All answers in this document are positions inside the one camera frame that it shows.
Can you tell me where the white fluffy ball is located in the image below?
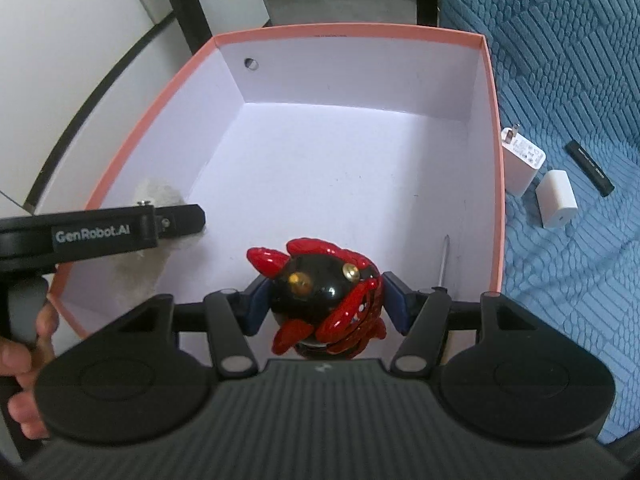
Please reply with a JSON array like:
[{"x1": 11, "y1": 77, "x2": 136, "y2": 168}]
[{"x1": 102, "y1": 176, "x2": 203, "y2": 266}]

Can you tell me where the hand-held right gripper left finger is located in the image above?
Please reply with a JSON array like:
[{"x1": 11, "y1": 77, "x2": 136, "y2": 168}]
[{"x1": 118, "y1": 277, "x2": 274, "y2": 377}]

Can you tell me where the red and black ceramic figurine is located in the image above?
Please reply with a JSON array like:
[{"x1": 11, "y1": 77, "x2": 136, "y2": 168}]
[{"x1": 246, "y1": 238, "x2": 388, "y2": 360}]

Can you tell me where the pink cardboard box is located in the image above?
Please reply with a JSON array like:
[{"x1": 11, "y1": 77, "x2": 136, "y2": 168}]
[{"x1": 32, "y1": 30, "x2": 503, "y2": 337}]

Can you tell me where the small metal screwdriver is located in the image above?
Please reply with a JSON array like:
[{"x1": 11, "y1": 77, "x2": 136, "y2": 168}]
[{"x1": 436, "y1": 235, "x2": 451, "y2": 289}]

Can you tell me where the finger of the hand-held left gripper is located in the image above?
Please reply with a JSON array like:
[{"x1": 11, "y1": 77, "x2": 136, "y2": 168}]
[{"x1": 153, "y1": 203, "x2": 207, "y2": 244}]

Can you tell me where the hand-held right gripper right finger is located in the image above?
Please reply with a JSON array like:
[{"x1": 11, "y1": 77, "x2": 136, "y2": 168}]
[{"x1": 382, "y1": 270, "x2": 527, "y2": 377}]

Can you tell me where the small white charger block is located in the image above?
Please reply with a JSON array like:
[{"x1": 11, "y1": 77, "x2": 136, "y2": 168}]
[{"x1": 535, "y1": 170, "x2": 579, "y2": 230}]

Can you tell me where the person's left hand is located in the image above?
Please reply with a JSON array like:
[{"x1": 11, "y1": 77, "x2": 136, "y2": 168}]
[{"x1": 0, "y1": 304, "x2": 60, "y2": 441}]

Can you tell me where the blue textured blanket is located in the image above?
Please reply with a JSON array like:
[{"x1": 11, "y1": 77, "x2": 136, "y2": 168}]
[{"x1": 438, "y1": 0, "x2": 640, "y2": 447}]

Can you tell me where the white charger with prongs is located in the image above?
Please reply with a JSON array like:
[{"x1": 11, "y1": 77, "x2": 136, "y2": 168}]
[{"x1": 500, "y1": 122, "x2": 546, "y2": 197}]

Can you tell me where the black stick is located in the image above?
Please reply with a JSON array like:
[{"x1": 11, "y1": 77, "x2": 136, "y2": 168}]
[{"x1": 565, "y1": 140, "x2": 615, "y2": 198}]

